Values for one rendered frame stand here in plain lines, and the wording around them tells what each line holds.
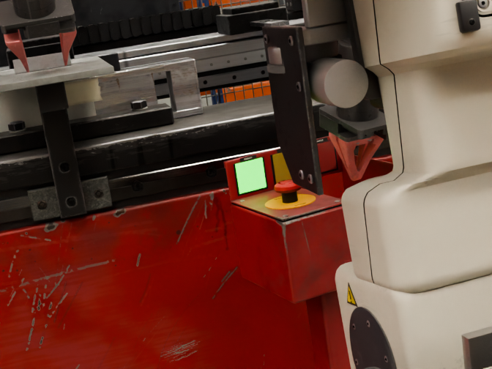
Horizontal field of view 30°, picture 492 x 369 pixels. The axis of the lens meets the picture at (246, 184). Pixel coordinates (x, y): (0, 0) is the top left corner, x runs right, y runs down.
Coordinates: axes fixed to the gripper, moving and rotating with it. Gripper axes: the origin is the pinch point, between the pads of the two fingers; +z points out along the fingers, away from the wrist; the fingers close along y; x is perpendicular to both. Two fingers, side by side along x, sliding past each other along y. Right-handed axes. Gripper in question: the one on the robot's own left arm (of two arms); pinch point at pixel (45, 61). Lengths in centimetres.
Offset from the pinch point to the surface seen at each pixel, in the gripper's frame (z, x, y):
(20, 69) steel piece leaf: 3.4, -4.2, 3.9
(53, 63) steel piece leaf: 3.2, -4.0, -1.2
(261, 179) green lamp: 13.8, 19.2, -27.0
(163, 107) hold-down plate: 15.1, -3.3, -17.2
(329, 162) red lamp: 15.5, 17.0, -38.7
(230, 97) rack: 123, -140, -64
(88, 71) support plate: -3.3, 8.8, -5.3
